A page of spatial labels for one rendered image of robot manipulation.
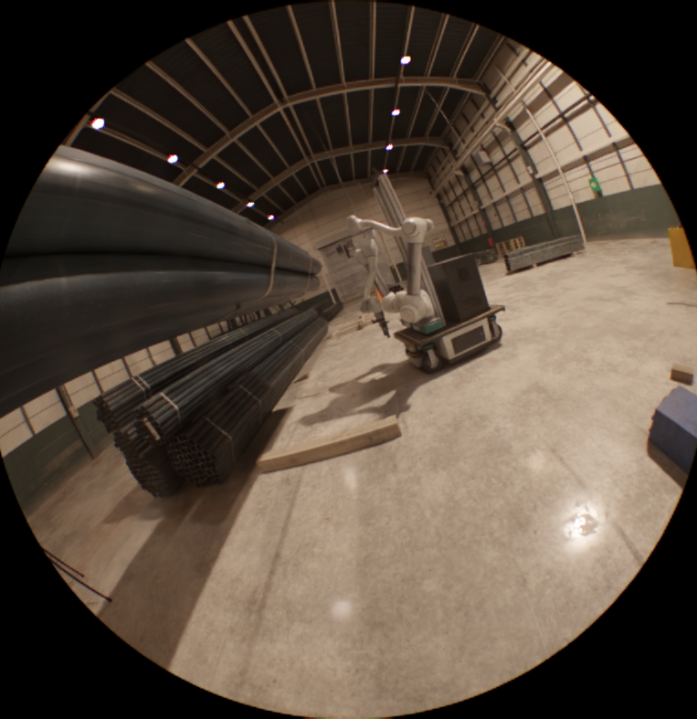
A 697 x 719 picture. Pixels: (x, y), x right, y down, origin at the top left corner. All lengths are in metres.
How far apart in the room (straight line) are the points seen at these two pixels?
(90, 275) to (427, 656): 1.13
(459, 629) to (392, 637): 0.20
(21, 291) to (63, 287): 0.07
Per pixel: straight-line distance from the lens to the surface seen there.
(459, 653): 0.89
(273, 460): 1.80
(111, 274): 0.51
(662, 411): 1.27
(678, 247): 5.01
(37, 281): 0.44
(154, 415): 1.84
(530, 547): 0.99
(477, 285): 2.32
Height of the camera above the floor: 0.89
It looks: 14 degrees down
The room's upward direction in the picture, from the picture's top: 23 degrees counter-clockwise
